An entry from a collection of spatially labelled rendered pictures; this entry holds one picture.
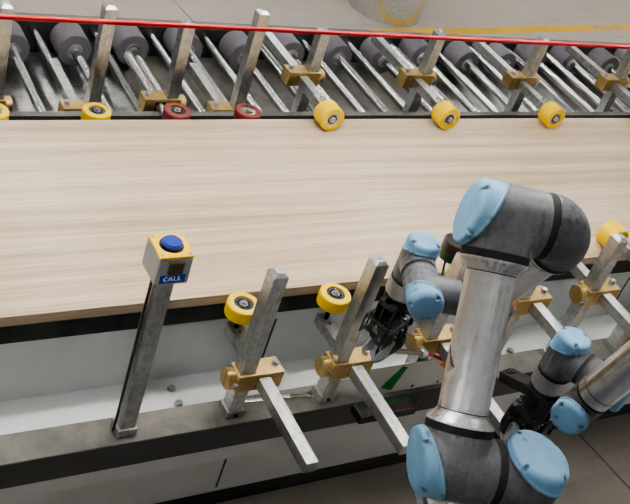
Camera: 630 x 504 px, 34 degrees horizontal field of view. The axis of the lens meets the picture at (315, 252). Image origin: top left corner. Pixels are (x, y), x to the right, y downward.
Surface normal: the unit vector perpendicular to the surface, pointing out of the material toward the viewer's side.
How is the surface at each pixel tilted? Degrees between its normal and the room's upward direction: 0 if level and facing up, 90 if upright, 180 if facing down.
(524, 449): 8
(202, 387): 0
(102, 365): 90
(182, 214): 0
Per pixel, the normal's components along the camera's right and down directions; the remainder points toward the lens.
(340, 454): 0.43, 0.64
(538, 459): 0.40, -0.73
